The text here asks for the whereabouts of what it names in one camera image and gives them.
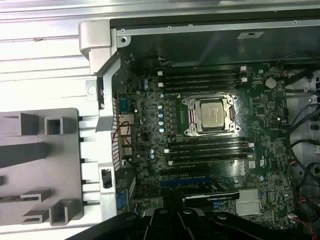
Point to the metal socket cover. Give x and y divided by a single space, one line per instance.
228 112

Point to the blue expansion slot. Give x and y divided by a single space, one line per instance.
185 182

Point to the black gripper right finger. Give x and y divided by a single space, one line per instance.
220 225

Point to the silver case corner bracket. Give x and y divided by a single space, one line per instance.
95 37

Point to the silver finned chipset heatsink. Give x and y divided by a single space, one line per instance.
248 202

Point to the black graphics card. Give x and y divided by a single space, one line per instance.
212 196

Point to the green RAM stick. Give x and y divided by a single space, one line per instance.
31 198

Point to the green motherboard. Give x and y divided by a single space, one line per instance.
262 150

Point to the round coin battery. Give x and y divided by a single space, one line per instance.
270 83

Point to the black expansion slot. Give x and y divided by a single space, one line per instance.
185 172

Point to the silver CPU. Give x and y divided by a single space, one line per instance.
212 113

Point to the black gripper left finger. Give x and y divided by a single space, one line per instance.
140 225

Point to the open black PC case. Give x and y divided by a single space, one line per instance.
106 120

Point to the RAM slot white clips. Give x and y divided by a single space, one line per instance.
171 163
200 82
200 70
207 148

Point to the CPU socket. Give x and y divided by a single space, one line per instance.
191 128

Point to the gray parts rack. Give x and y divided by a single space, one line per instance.
62 162

